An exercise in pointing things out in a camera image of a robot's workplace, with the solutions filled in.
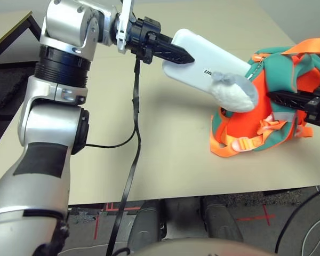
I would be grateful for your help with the dark grey robot left leg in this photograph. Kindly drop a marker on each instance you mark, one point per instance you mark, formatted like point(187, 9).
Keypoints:
point(146, 224)

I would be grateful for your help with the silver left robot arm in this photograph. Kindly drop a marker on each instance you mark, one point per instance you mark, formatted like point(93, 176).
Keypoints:
point(42, 128)

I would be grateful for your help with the dark grey robot right leg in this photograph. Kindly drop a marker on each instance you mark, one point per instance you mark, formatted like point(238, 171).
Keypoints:
point(221, 218)

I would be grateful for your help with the grey robot torso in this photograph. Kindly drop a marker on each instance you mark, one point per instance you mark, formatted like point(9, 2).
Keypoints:
point(202, 248)

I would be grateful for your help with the dark grey robot leg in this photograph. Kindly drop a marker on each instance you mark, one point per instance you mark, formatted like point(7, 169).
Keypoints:
point(146, 224)
point(221, 218)

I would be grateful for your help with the black foam mat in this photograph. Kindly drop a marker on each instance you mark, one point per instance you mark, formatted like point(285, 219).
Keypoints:
point(5, 85)

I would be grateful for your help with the green orange backpack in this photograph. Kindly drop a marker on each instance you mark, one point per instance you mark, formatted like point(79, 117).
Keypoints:
point(234, 128)

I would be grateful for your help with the beige side table black frame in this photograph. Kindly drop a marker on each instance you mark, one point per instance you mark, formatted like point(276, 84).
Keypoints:
point(5, 29)

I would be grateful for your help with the red floor tape cross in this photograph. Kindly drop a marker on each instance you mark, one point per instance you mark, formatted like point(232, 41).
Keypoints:
point(248, 219)

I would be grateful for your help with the red floor tape lines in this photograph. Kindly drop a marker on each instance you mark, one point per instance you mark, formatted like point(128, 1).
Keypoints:
point(109, 209)

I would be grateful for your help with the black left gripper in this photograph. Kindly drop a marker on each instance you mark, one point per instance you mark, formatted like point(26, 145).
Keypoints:
point(141, 37)

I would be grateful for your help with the grey white plush toy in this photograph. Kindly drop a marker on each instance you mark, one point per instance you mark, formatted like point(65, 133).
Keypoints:
point(229, 96)

